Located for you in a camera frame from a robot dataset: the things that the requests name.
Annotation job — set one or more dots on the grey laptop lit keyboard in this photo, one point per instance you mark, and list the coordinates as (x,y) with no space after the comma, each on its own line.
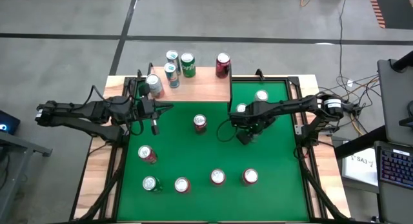
(397,166)

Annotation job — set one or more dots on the red-orange Fanta can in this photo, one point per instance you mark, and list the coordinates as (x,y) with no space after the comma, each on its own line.
(182,185)
(250,176)
(217,177)

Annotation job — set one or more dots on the grey metal table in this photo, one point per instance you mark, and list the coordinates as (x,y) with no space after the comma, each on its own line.
(32,148)

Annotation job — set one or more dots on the white red can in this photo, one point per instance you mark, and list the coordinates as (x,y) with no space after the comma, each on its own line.
(261,95)

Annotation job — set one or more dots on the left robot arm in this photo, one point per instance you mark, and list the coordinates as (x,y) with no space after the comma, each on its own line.
(80,112)

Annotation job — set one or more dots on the green table mat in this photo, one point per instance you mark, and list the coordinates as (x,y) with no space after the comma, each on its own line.
(206,201)

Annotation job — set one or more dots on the grey desk panel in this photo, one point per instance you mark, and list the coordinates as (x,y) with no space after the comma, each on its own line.
(393,98)

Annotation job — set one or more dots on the black computer tower blue lights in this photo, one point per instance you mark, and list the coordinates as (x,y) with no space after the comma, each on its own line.
(8,120)

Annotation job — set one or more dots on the wooden shelf platform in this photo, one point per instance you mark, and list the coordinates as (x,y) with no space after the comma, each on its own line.
(206,88)

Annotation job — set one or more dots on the green Sprite can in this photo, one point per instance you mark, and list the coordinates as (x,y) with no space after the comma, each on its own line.
(151,184)
(258,139)
(188,66)

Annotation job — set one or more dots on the white SA3 sign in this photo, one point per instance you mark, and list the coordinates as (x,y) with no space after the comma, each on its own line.
(358,167)

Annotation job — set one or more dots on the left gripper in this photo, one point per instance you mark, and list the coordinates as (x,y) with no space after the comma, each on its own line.
(143,108)

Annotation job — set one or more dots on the black mat orange stripes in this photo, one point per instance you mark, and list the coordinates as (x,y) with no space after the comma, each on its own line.
(397,7)

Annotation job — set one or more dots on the silver grey can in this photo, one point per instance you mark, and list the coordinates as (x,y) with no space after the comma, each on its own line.
(155,85)

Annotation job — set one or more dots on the black table frame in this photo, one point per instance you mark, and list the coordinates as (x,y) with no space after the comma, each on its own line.
(271,78)

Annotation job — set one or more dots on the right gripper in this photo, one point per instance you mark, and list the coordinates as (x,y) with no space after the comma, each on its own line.
(251,117)

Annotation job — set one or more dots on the red Coca-Cola can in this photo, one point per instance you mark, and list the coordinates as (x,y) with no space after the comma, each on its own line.
(223,65)
(147,153)
(200,124)

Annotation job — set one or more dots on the black stand bar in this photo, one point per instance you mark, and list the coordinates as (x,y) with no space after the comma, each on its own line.
(358,142)

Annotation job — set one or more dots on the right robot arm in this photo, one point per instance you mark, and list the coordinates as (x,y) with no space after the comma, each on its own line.
(290,104)

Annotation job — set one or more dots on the black clamp bracket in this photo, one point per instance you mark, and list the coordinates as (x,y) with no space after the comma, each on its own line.
(259,74)
(139,73)

